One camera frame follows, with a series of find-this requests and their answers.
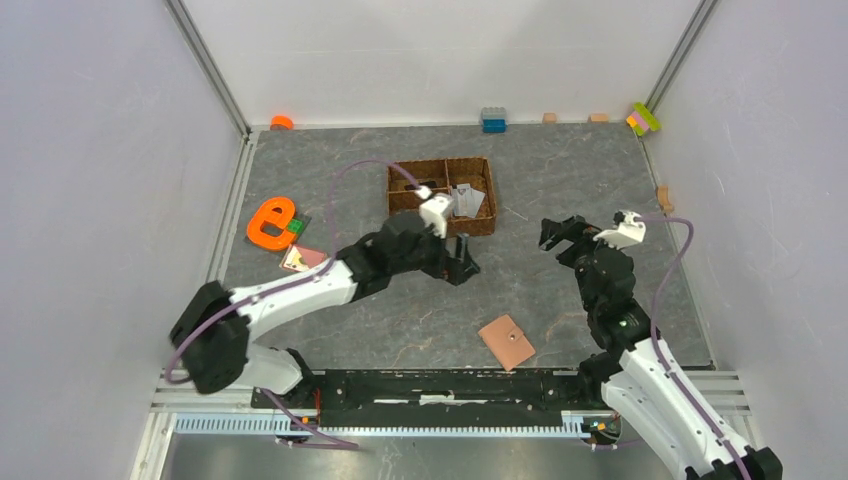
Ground orange round cap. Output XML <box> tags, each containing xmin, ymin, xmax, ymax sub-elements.
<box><xmin>269</xmin><ymin>115</ymin><xmax>294</xmax><ymax>130</ymax></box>

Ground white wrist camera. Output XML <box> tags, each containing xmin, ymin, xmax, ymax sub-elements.
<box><xmin>418</xmin><ymin>193</ymin><xmax>454</xmax><ymax>239</ymax></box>
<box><xmin>593</xmin><ymin>210</ymin><xmax>646</xmax><ymax>250</ymax></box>

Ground blue grey toy bricks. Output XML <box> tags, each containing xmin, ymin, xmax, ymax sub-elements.
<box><xmin>480</xmin><ymin>107</ymin><xmax>508</xmax><ymax>134</ymax></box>

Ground green toy block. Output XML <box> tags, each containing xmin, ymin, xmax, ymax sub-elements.
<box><xmin>286</xmin><ymin>218</ymin><xmax>309</xmax><ymax>236</ymax></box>

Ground curved tan wooden piece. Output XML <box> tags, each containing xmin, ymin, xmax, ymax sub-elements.
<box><xmin>656</xmin><ymin>185</ymin><xmax>675</xmax><ymax>215</ymax></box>

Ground brown woven divided basket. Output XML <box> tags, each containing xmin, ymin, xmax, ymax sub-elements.
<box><xmin>386</xmin><ymin>157</ymin><xmax>498</xmax><ymax>236</ymax></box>

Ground green pink toy bricks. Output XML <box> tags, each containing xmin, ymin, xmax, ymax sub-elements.
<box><xmin>625</xmin><ymin>102</ymin><xmax>662</xmax><ymax>137</ymax></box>

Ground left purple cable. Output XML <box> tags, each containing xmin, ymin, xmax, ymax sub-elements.
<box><xmin>164</xmin><ymin>158</ymin><xmax>425</xmax><ymax>452</ymax></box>

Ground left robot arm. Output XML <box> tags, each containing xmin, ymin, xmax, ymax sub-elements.
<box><xmin>169</xmin><ymin>212</ymin><xmax>480</xmax><ymax>408</ymax></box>

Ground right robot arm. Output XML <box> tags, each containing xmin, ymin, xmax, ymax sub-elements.
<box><xmin>539</xmin><ymin>211</ymin><xmax>783</xmax><ymax>479</ymax></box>

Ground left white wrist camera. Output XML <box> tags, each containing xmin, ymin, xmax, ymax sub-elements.
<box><xmin>418</xmin><ymin>193</ymin><xmax>454</xmax><ymax>239</ymax></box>

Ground light blue cable duct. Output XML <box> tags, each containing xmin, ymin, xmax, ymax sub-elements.
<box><xmin>173</xmin><ymin>413</ymin><xmax>598</xmax><ymax>439</ymax></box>

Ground grey cards in basket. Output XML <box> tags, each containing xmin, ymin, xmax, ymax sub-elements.
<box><xmin>450</xmin><ymin>183</ymin><xmax>486</xmax><ymax>218</ymax></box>

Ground black item in basket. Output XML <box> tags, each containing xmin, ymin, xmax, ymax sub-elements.
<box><xmin>404</xmin><ymin>180</ymin><xmax>439</xmax><ymax>191</ymax></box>

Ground orange tape dispenser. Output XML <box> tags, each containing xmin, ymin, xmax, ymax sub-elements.
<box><xmin>246</xmin><ymin>197</ymin><xmax>297</xmax><ymax>252</ymax></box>

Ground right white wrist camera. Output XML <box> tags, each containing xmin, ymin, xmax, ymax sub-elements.
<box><xmin>593</xmin><ymin>210</ymin><xmax>646</xmax><ymax>250</ymax></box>

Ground pink picture card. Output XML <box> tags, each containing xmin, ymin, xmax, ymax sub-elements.
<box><xmin>279</xmin><ymin>244</ymin><xmax>327</xmax><ymax>273</ymax></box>

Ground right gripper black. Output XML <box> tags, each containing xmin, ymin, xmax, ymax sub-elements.
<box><xmin>538</xmin><ymin>214</ymin><xmax>627</xmax><ymax>313</ymax></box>

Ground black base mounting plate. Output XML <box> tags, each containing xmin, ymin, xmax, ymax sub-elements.
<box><xmin>282</xmin><ymin>368</ymin><xmax>609</xmax><ymax>428</ymax></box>

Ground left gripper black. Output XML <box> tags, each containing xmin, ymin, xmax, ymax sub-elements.
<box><xmin>392</xmin><ymin>221</ymin><xmax>480</xmax><ymax>287</ymax></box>

